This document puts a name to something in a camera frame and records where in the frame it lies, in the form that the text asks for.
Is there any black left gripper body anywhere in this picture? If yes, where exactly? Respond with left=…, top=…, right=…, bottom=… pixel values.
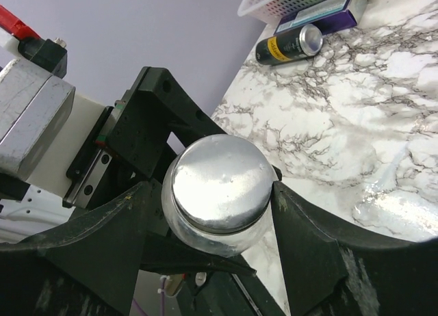
left=63, top=66, right=224, bottom=210

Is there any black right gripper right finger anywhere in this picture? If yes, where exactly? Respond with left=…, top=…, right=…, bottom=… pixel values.
left=271, top=181, right=437, bottom=315

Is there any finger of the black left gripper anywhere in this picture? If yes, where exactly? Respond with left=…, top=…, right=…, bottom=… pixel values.
left=140, top=233, right=256, bottom=276

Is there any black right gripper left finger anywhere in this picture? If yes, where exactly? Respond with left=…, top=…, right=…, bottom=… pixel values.
left=1, top=183, right=149, bottom=315

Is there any clear glass jar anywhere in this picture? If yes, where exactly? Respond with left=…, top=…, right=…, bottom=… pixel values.
left=162, top=158, right=272, bottom=257

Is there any silver jar lid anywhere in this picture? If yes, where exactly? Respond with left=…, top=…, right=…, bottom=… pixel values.
left=170, top=134, right=277, bottom=235

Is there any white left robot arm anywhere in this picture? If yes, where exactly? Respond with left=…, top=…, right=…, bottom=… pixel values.
left=1, top=67, right=255, bottom=276

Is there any white plastic basket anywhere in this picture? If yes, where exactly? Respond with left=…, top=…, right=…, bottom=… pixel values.
left=237, top=0, right=325, bottom=25

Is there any black drink can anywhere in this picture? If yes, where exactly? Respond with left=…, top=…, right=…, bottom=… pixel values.
left=255, top=24, right=323, bottom=66

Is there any purple flat box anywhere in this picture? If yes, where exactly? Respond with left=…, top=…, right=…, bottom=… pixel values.
left=274, top=0, right=368, bottom=36

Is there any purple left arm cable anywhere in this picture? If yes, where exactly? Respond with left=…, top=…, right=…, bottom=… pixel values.
left=129, top=274, right=172, bottom=316

